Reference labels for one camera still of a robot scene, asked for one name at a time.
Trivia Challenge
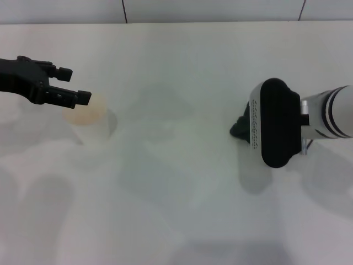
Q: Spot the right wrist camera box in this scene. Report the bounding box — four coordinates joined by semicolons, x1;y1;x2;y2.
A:
249;78;309;168

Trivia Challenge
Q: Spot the dark blue rag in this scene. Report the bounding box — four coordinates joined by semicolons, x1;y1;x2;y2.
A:
228;100;253;147

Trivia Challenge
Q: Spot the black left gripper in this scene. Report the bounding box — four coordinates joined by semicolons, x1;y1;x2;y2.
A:
0;55;93;109

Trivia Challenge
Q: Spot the white paper cup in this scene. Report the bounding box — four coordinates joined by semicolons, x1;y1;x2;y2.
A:
62;93;118;146

